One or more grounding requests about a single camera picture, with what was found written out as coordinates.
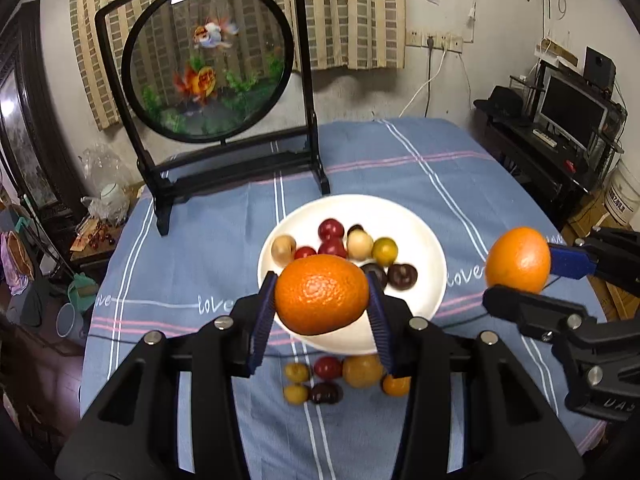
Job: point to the pink cloth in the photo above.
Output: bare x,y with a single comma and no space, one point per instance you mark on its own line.
12,260

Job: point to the orange tangerine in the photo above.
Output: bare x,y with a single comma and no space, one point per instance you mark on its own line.
320,295
396,386
517,260

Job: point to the red plum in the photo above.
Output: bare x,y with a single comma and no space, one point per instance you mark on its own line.
332,249
327,367
331,229
305,253

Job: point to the pile of small red berries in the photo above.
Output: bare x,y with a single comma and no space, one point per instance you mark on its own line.
97,235

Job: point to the blue striped tablecloth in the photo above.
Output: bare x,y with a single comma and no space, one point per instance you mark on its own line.
200,260

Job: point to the yellow plum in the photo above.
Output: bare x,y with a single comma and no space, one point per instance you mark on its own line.
385,251
297,372
362,371
283,250
296,393
360,245

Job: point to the black hat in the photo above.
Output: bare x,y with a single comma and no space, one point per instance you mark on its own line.
502,102

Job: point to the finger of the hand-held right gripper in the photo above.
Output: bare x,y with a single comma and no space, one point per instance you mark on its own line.
525,307
570,262

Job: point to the dark wooden cabinet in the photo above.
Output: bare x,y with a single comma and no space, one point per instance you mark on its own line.
55,135

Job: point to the white wall socket panel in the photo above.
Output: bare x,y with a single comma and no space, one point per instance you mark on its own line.
440,41

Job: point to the grey bucket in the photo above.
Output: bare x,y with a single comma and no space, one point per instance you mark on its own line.
67,320

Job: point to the black flat screen monitor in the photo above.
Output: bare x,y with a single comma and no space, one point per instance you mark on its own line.
575,107

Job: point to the small dark purple plum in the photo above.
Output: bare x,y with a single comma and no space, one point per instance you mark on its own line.
356,229

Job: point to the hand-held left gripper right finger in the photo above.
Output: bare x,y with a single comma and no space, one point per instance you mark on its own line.
382,340

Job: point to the cardboard box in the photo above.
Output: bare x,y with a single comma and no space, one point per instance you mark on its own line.
592,212

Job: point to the clear plastic bag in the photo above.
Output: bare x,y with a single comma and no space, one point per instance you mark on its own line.
100,160

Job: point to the white round plate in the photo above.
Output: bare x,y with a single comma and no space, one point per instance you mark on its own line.
390,215

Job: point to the black speaker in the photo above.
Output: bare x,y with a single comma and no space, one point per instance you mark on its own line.
600,67

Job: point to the white plastic bucket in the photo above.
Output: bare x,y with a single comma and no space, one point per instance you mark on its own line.
622,195

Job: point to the round goldfish screen black stand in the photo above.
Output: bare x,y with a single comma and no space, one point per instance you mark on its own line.
160,60

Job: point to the black TV stand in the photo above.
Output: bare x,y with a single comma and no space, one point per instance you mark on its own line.
540,170

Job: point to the green dustpan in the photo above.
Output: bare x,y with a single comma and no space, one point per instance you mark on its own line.
82,290

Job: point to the white teapot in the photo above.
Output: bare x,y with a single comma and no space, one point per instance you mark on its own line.
114,199

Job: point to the beige checked curtain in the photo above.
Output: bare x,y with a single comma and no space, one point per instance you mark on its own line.
350,10

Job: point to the white remote control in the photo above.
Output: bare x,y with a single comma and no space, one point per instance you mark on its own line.
544,137

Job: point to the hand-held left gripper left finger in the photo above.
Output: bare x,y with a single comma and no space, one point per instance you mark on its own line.
260,330

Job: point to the dark purple mangosteen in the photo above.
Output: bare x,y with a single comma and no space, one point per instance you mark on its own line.
402,276

